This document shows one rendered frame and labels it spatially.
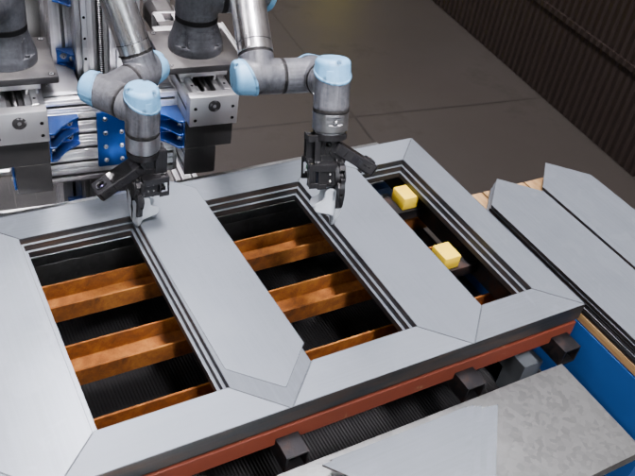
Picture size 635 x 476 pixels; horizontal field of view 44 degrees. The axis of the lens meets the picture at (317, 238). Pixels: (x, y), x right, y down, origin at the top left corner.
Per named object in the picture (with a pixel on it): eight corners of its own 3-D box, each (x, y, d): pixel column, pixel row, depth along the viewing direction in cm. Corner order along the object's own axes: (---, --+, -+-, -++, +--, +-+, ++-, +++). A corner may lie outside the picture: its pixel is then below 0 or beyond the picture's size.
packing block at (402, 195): (417, 207, 220) (420, 195, 218) (402, 211, 218) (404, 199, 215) (404, 195, 224) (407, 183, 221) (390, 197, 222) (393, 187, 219)
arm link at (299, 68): (275, 52, 170) (291, 62, 161) (323, 50, 174) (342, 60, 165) (274, 88, 174) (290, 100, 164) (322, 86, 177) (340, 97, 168)
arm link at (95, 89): (109, 88, 179) (147, 105, 176) (74, 107, 171) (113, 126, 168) (108, 57, 174) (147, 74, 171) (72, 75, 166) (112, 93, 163)
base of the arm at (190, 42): (162, 36, 222) (162, 2, 215) (213, 33, 227) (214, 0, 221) (175, 61, 211) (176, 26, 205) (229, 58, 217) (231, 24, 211)
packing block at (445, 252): (457, 266, 203) (461, 255, 200) (442, 271, 200) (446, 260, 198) (444, 252, 206) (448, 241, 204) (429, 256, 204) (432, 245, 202)
